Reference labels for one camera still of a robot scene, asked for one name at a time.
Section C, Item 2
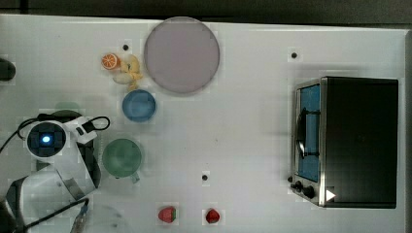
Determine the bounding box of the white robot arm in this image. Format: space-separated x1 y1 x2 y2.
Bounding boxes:
5 114 101 233

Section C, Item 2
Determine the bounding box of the green oval strainer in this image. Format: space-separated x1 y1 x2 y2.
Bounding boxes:
52 110 97 149

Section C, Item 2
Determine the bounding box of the purple round plate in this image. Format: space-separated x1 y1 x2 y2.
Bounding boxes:
144 17 220 94

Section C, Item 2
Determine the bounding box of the yellow plush chick toy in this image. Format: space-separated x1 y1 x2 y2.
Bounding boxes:
113 54 143 91

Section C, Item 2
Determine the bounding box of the green mug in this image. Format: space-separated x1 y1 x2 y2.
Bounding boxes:
102 139 143 183

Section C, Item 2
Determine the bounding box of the red strawberry toy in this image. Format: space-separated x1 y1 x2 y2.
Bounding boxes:
205 209 221 224

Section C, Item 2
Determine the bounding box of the green-red strawberry toy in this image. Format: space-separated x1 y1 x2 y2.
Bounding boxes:
157 206 177 223

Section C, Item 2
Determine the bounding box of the orange slice toy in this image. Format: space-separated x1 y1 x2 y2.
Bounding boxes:
101 53 120 70

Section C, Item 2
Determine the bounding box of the black toaster oven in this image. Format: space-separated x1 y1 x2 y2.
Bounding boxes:
288 77 399 209

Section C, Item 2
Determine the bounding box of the black table-edge clamp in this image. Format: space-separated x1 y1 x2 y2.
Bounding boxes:
0 58 16 82

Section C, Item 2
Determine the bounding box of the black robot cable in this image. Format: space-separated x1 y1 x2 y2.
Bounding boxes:
0 113 111 233

